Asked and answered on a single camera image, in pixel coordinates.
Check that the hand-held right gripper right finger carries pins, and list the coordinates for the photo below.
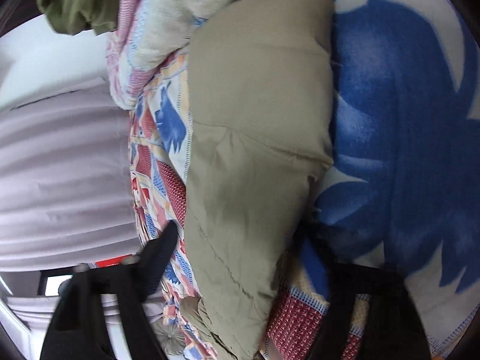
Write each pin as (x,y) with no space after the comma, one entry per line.
(318,266)

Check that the grey round tufted cushion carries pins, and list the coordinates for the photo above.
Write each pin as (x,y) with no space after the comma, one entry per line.
(168,339)

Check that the olive green garment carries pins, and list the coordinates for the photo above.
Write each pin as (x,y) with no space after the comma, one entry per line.
(75,0)

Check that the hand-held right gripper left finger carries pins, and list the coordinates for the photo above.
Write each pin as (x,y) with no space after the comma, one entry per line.
(165,245)

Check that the lilac curtain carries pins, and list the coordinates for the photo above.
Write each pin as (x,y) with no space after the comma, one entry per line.
(60,180)

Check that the leaf-print checked blanket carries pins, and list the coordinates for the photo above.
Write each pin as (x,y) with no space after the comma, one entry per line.
(393,138)

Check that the khaki puffer jacket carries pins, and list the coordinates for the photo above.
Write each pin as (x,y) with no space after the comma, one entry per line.
(255,127)

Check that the pale pink checked quilt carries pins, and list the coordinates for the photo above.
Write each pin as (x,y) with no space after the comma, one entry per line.
(157,33)

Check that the red object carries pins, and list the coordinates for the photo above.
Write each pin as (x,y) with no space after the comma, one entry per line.
(112,260)

